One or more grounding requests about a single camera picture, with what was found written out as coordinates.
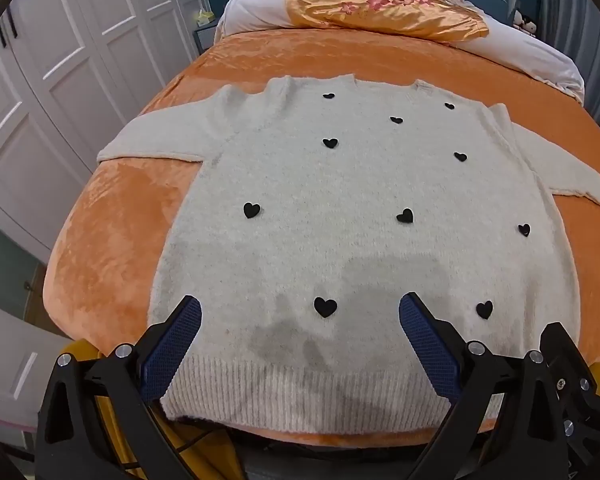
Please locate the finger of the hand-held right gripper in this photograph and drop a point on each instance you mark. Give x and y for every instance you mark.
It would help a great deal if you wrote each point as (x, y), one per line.
(562, 355)

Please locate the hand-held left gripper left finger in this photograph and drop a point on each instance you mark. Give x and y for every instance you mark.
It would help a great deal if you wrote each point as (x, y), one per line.
(172, 345)

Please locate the black and white plush toy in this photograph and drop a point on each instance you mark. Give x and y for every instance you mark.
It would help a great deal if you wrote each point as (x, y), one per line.
(525, 22)

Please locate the cream sweater with black hearts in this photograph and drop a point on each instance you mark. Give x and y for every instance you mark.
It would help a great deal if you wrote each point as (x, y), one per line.
(330, 250)

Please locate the orange floral satin pillow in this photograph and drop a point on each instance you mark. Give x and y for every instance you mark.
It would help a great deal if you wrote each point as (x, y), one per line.
(380, 15)

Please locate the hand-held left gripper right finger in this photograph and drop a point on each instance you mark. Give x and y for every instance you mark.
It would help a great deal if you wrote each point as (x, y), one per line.
(432, 347)

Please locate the yellow tissue box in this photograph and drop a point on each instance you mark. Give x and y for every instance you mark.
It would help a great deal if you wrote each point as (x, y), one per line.
(203, 16)

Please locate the yellow plastic object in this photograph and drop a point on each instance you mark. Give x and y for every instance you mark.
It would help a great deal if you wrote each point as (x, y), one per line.
(125, 440)

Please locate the white panelled wardrobe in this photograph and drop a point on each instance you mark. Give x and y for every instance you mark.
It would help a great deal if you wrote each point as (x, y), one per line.
(70, 60)

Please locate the orange plush blanket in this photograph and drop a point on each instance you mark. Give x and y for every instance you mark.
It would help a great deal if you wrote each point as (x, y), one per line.
(110, 240)

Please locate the white panelled door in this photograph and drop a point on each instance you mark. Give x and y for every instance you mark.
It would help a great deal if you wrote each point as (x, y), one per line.
(10, 360)

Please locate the blue nightstand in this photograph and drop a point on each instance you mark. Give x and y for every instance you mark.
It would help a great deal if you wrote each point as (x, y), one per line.
(205, 40)

